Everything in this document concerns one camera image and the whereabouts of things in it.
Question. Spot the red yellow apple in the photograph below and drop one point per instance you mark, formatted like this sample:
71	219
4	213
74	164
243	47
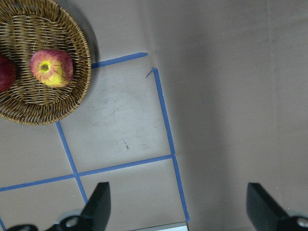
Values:
52	67

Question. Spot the dark red apple in basket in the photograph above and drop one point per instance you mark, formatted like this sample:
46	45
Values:
8	73

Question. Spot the round wicker basket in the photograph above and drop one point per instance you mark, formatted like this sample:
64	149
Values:
27	26

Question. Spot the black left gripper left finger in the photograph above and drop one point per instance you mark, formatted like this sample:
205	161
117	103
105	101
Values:
94	216

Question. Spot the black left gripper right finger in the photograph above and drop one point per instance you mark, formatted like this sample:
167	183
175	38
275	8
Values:
267	215

